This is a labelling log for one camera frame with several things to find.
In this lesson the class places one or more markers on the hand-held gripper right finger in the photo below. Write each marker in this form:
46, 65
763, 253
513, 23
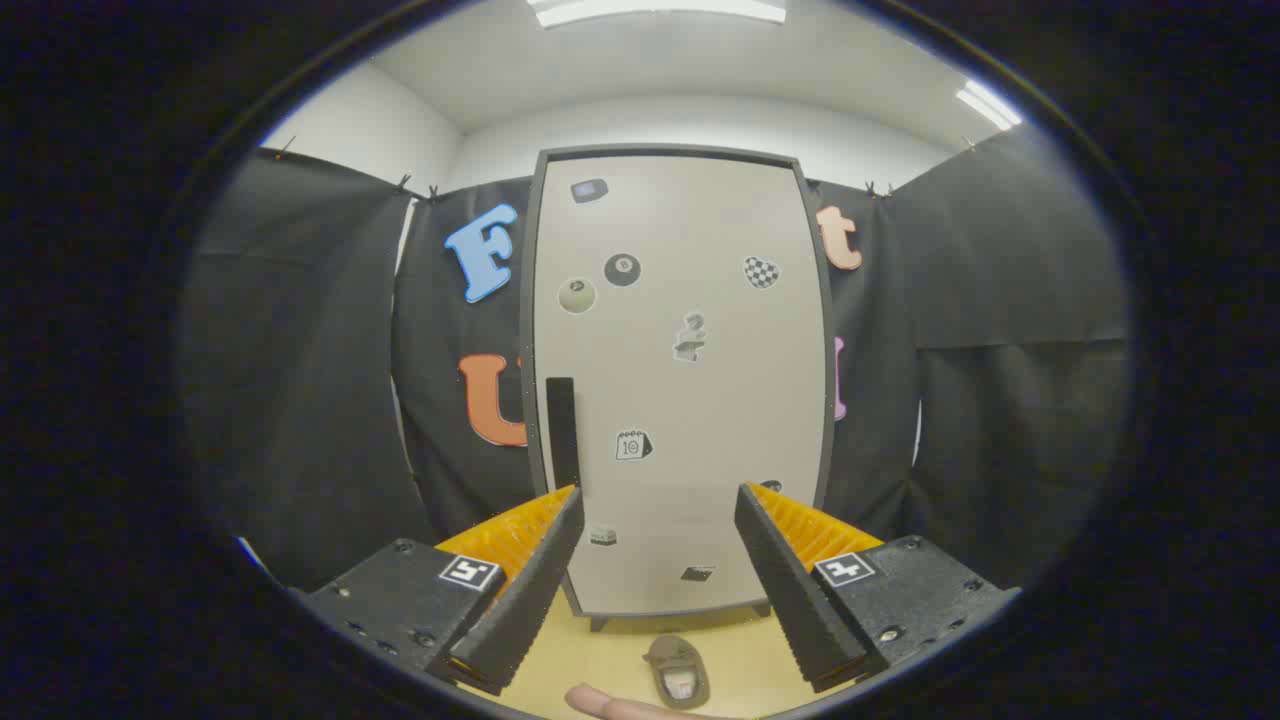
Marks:
790, 590

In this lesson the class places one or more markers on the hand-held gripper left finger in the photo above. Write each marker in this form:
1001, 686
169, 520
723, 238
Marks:
530, 600

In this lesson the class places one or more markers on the brown fuzzy shoe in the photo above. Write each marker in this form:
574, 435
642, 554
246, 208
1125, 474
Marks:
668, 655

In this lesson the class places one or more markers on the grey shoe cabinet door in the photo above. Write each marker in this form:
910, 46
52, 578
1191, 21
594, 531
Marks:
700, 420

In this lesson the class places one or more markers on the grey shoe cabinet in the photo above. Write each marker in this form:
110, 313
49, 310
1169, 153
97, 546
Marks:
526, 350

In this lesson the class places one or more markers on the black backdrop cloth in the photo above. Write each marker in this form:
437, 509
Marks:
300, 350

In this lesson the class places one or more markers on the small ceiling light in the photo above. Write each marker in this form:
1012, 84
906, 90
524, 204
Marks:
988, 103

